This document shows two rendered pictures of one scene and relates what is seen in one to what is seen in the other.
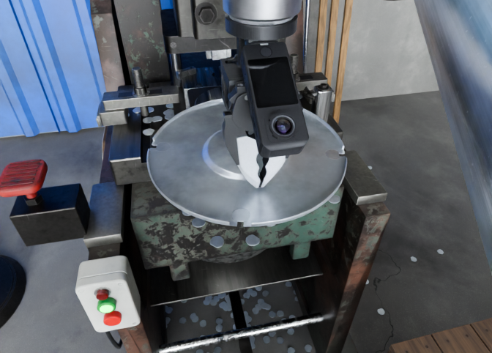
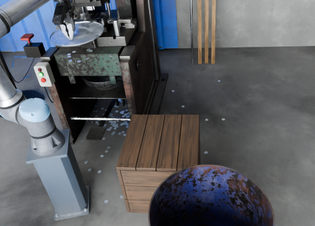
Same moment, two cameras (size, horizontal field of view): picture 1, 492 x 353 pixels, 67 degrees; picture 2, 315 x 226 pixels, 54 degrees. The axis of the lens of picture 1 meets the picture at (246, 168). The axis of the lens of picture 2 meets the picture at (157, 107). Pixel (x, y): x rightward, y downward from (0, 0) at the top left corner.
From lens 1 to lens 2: 135 cm
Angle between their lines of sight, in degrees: 20
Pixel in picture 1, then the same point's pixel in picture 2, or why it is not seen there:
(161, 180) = (52, 37)
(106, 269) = (42, 64)
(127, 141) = not seen: hidden behind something
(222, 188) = (63, 40)
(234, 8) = not seen: outside the picture
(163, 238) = (63, 64)
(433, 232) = (227, 111)
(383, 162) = (228, 79)
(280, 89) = (59, 11)
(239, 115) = not seen: hidden behind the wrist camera
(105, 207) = (49, 51)
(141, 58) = (79, 10)
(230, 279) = (98, 95)
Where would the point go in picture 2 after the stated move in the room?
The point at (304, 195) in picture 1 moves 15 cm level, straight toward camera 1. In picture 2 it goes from (79, 42) to (57, 55)
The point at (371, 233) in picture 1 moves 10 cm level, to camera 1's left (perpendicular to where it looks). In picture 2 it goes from (124, 70) to (108, 68)
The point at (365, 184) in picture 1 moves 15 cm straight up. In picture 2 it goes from (125, 53) to (121, 27)
